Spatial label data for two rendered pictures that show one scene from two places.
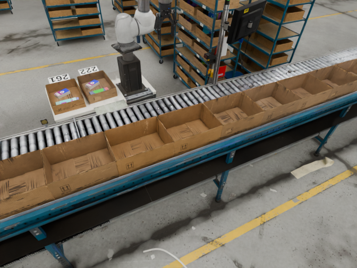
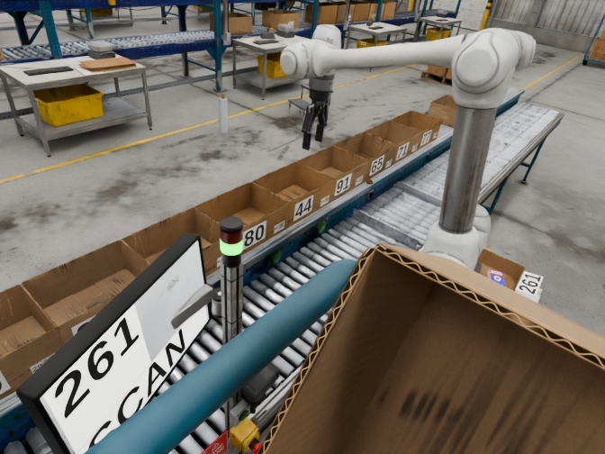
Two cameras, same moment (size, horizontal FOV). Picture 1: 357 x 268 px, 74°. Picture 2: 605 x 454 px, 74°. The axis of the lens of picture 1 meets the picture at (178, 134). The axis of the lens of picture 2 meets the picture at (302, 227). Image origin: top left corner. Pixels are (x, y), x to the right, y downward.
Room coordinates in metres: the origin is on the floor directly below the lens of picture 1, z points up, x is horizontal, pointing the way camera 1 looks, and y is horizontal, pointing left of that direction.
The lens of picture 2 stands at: (2.99, -0.52, 2.17)
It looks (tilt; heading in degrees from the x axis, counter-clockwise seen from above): 35 degrees down; 155
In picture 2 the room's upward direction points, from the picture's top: 7 degrees clockwise
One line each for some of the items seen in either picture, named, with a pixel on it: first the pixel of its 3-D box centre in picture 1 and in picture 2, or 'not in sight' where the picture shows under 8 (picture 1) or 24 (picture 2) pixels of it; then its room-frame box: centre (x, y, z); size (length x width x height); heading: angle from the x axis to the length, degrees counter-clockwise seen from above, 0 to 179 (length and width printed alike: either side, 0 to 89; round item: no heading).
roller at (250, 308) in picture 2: (187, 110); (270, 323); (1.83, -0.08, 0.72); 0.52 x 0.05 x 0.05; 29
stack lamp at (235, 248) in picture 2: not in sight; (231, 237); (2.29, -0.36, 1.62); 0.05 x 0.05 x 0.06
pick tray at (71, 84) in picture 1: (65, 95); (480, 270); (1.86, 1.11, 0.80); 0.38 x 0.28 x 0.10; 31
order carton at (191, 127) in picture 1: (188, 128); (243, 217); (1.31, -0.08, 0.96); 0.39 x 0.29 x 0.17; 119
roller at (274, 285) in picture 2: (169, 115); (298, 301); (1.73, 0.09, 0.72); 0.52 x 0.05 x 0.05; 29
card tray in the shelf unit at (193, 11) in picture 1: (196, 5); not in sight; (3.45, -0.15, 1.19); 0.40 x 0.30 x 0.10; 28
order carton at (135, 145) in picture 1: (139, 144); (292, 192); (1.12, 0.27, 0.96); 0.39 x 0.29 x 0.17; 119
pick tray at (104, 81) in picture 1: (96, 86); not in sight; (2.05, 0.85, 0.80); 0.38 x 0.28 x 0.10; 34
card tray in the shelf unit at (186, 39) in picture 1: (193, 35); not in sight; (3.45, -0.15, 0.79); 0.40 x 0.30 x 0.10; 30
